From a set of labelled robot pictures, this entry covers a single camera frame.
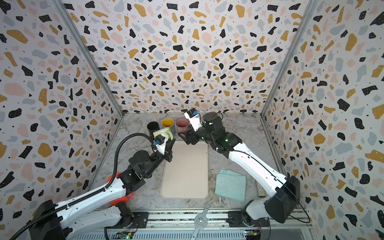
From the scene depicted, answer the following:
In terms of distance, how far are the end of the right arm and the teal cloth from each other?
0.36 m

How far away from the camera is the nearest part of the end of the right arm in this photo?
61 centimetres

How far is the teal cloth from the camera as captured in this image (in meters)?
0.83
